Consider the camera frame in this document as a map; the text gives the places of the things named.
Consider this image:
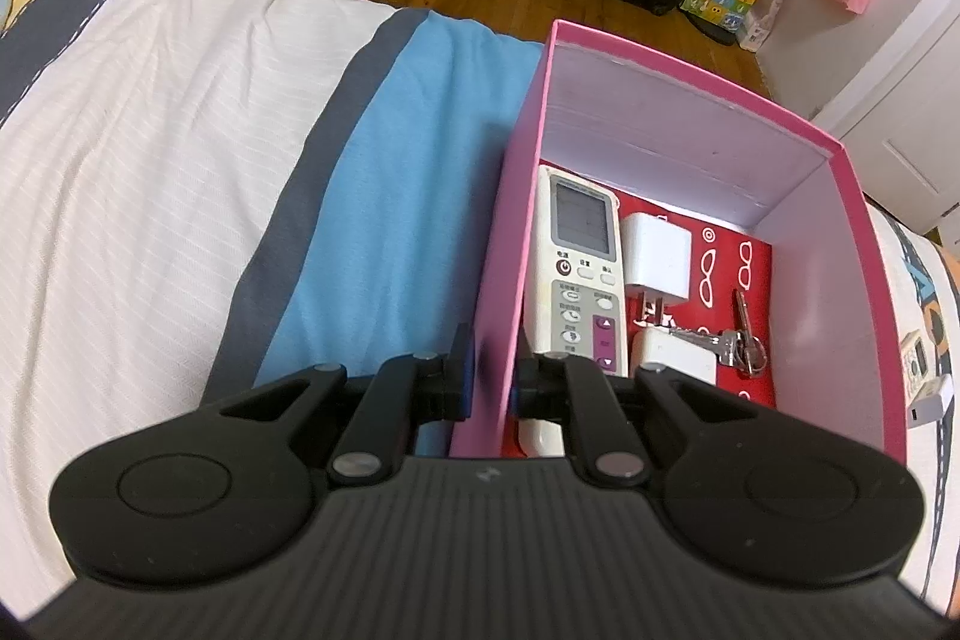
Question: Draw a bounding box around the white charger plug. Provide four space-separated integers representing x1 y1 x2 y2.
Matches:
620 213 692 326

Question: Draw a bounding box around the silver key bunch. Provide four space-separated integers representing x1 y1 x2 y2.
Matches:
669 289 768 378

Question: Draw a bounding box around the pink box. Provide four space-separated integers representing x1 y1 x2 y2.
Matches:
451 21 907 458

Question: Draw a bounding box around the white remote control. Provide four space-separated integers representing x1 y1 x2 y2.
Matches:
515 162 630 460

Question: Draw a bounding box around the red patterned packet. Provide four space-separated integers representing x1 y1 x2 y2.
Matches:
538 159 778 460

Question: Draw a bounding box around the striped bed sheet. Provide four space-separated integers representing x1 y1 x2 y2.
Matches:
2 0 540 617

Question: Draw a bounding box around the small white device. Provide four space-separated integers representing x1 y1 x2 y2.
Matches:
900 330 932 406

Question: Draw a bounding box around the white adapter on bed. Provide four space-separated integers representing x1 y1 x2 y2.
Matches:
907 374 955 429

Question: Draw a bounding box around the white door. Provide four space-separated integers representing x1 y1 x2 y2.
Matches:
815 0 958 234

